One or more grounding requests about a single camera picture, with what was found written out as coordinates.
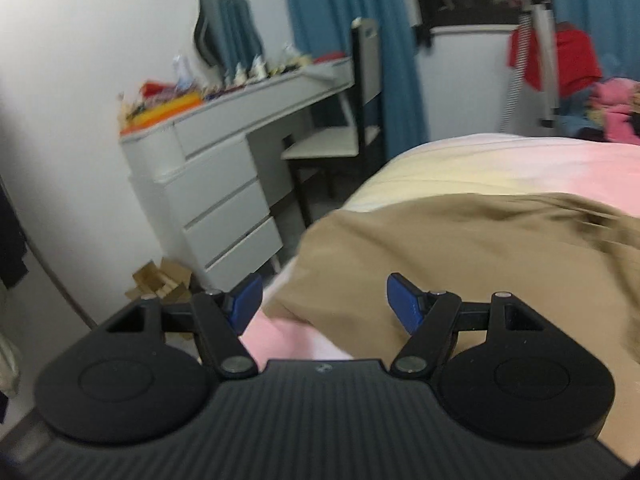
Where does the pale hanging cloth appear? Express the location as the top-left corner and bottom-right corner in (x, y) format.
(0, 332), (22, 396)

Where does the pink garment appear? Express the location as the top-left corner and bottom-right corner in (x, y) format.
(590, 79), (640, 141)

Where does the white vanity desk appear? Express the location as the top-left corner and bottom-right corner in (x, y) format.
(120, 56), (353, 278)

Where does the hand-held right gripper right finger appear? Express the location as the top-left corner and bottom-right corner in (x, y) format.
(386, 272), (546, 380)

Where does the tan hoodie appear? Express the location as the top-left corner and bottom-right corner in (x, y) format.
(262, 192), (640, 463)

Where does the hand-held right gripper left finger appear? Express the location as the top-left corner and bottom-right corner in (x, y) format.
(102, 272), (263, 379)

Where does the bed with pastel sheet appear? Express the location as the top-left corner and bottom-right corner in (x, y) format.
(235, 132), (640, 361)

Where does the garment steamer stand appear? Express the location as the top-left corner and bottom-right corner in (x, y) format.
(500, 0), (561, 136)

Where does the cardboard box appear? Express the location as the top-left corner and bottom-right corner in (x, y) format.
(124, 257), (193, 301)

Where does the dark hanging clothing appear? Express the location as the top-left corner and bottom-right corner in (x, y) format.
(0, 180), (28, 288)

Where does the wavy vanity mirror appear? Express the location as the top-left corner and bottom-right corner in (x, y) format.
(194, 0), (264, 73)

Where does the red bag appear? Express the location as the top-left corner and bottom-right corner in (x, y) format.
(140, 80), (176, 98)

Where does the black and white chair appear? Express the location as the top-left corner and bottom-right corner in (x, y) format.
(280, 17), (388, 226)

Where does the red garment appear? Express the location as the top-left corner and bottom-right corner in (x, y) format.
(507, 22), (603, 91)

